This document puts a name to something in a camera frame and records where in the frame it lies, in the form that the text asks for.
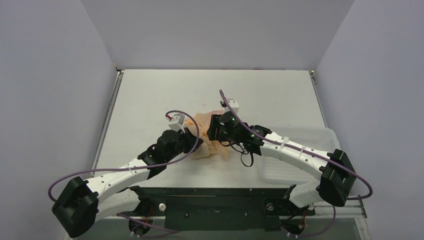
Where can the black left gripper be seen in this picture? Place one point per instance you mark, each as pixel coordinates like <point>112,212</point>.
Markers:
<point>191,140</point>

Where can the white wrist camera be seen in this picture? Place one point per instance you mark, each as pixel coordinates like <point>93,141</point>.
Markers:
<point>176,122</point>
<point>230,102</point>

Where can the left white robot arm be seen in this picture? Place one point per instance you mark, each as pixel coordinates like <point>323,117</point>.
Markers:
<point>77,206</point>

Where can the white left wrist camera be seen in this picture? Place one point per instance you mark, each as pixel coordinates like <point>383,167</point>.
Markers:
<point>176,122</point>

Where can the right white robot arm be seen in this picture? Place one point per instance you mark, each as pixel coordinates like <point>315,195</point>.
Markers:
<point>332,172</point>

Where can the white perforated plastic tray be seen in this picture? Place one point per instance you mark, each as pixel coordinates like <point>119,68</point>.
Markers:
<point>274,171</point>

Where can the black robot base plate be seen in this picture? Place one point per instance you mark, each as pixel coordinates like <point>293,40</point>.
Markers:
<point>217,209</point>

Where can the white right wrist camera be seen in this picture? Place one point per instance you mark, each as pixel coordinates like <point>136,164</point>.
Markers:
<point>230,102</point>

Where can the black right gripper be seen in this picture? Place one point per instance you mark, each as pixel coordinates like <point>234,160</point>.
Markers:
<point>214,127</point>

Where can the orange translucent plastic bag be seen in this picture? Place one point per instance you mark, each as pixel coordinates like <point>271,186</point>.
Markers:
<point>208,148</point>

